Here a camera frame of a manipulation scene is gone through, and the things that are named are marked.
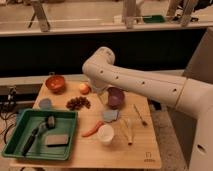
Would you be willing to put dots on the white cup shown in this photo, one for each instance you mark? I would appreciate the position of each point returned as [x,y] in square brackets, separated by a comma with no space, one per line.
[105,134]

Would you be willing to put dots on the orange carrot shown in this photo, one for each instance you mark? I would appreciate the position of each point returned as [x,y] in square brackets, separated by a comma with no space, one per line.
[93,130]

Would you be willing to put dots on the purple bowl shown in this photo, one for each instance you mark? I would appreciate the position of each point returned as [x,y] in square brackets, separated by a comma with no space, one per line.
[115,97]

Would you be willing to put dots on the dark grape bunch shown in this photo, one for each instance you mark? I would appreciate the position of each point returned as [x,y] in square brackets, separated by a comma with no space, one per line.
[77,103]

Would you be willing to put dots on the orange fruit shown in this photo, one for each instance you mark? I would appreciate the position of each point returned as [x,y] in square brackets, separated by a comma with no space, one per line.
[84,88]

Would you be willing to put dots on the grey-blue round lid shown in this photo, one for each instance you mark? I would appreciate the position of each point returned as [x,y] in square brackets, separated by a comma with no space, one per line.
[45,103]

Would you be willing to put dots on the green plastic tray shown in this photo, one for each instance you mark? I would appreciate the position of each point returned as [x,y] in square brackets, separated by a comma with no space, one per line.
[65,123]

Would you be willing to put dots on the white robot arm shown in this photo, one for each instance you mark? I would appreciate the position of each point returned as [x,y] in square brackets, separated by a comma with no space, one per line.
[192,97]

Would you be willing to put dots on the wooden board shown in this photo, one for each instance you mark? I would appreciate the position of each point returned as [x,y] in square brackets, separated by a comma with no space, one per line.
[90,153]

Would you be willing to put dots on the grey-blue cloth piece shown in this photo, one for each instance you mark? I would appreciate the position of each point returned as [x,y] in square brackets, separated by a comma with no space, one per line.
[110,115]

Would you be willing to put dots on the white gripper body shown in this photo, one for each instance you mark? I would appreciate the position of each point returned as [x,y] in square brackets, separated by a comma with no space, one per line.
[103,97]

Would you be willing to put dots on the metal spoon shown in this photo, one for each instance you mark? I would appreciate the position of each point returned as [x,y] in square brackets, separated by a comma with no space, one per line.
[144,123]

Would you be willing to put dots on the orange bowl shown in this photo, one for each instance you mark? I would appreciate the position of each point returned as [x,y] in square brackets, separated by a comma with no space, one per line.
[55,83]

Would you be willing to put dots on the black handled brush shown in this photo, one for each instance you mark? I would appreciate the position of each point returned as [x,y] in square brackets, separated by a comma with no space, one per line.
[47,124]

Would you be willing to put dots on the grey sponge block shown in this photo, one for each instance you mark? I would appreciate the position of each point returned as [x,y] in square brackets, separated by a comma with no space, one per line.
[56,140]

